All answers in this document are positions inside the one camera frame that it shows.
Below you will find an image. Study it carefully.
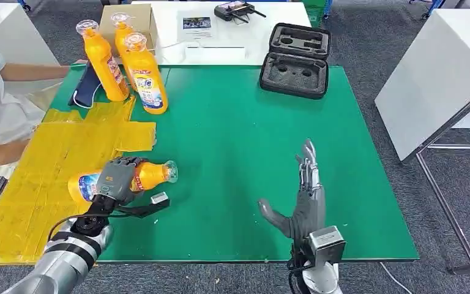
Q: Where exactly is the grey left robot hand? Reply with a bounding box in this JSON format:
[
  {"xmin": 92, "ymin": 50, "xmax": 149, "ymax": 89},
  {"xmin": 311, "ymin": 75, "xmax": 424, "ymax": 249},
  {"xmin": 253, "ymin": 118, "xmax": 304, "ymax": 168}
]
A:
[{"xmin": 95, "ymin": 156, "xmax": 151, "ymax": 206}]

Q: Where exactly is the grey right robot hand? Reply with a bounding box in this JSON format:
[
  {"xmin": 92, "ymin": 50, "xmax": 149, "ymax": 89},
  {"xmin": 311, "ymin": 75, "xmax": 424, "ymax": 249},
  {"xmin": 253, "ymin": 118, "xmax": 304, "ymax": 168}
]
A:
[{"xmin": 257, "ymin": 138, "xmax": 327, "ymax": 244}]

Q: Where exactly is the orange drink bottle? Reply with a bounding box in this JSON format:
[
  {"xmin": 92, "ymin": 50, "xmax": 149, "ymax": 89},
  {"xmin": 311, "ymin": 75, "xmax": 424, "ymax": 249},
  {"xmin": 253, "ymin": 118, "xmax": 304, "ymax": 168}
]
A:
[
  {"xmin": 110, "ymin": 12, "xmax": 139, "ymax": 92},
  {"xmin": 75, "ymin": 19, "xmax": 131, "ymax": 103},
  {"xmin": 122, "ymin": 32, "xmax": 170, "ymax": 116},
  {"xmin": 67, "ymin": 159, "xmax": 179, "ymax": 205}
]

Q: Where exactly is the yellow plastic sheet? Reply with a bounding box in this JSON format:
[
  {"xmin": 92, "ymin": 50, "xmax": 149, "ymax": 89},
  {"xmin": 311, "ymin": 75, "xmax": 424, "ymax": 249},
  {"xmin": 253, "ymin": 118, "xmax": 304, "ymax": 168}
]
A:
[{"xmin": 0, "ymin": 94, "xmax": 158, "ymax": 267}]

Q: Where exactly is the dark blue pouch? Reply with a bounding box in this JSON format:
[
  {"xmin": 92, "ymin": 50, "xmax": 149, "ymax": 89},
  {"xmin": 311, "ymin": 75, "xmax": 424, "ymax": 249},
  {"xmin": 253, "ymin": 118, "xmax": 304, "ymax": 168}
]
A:
[{"xmin": 67, "ymin": 60, "xmax": 102, "ymax": 110}]

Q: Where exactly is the green table mat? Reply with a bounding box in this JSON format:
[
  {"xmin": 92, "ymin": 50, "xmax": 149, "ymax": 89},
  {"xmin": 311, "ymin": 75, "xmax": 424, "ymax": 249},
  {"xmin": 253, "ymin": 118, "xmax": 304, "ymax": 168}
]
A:
[{"xmin": 48, "ymin": 63, "xmax": 420, "ymax": 264}]

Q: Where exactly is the open black foam case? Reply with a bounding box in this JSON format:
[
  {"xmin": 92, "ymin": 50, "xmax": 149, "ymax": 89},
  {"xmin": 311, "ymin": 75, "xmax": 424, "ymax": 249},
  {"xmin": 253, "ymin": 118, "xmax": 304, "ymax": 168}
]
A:
[{"xmin": 258, "ymin": 21, "xmax": 333, "ymax": 100}]

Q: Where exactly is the brown cardboard box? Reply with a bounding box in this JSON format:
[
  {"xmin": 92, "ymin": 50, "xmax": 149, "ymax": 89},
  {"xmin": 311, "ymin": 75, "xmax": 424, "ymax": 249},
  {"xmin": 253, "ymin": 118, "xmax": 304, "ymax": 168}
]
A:
[{"xmin": 97, "ymin": 3, "xmax": 159, "ymax": 56}]

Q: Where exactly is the printed white paper sheet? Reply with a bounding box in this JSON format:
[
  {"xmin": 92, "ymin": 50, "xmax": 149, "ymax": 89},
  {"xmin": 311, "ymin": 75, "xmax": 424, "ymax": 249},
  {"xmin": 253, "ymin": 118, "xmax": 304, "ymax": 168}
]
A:
[{"xmin": 176, "ymin": 13, "xmax": 220, "ymax": 42}]

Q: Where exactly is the white table with metal legs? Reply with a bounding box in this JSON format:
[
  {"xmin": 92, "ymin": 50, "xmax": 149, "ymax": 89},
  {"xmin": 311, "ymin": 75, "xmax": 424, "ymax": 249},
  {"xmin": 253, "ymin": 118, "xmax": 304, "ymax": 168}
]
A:
[{"xmin": 374, "ymin": 7, "xmax": 470, "ymax": 275}]

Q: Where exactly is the white cabinet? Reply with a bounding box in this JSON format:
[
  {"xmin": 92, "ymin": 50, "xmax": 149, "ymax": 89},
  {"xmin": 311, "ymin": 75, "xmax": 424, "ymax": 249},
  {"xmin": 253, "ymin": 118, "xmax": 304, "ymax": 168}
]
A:
[{"xmin": 0, "ymin": 2, "xmax": 62, "ymax": 111}]

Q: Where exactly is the white desk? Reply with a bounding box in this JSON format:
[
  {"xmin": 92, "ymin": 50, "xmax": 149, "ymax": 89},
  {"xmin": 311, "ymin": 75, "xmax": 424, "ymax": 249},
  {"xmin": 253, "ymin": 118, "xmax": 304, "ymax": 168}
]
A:
[{"xmin": 153, "ymin": 0, "xmax": 312, "ymax": 66}]

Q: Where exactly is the green crate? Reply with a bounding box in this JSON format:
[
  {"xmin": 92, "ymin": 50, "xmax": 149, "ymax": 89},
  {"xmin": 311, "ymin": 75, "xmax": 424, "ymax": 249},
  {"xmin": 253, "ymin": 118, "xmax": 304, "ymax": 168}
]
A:
[{"xmin": 302, "ymin": 0, "xmax": 329, "ymax": 28}]

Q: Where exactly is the black remote controller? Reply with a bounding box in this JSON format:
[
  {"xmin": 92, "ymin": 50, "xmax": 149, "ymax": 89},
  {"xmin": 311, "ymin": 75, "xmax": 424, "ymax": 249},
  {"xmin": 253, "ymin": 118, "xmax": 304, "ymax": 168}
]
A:
[{"xmin": 213, "ymin": 0, "xmax": 268, "ymax": 23}]

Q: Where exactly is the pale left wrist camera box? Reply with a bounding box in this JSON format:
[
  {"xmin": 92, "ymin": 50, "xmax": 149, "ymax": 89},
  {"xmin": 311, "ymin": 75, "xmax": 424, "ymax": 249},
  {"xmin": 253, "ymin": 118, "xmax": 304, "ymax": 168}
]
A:
[{"xmin": 117, "ymin": 192, "xmax": 172, "ymax": 221}]

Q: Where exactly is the thin white cable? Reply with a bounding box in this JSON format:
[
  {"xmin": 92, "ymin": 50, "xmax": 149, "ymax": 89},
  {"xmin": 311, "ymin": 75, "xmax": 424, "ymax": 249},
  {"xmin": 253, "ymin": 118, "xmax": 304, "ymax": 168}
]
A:
[{"xmin": 70, "ymin": 38, "xmax": 187, "ymax": 111}]

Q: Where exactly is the white floor cable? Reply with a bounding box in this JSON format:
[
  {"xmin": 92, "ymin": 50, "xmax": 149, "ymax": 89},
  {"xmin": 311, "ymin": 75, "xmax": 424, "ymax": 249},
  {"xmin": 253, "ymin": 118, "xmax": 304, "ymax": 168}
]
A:
[{"xmin": 379, "ymin": 262, "xmax": 414, "ymax": 294}]

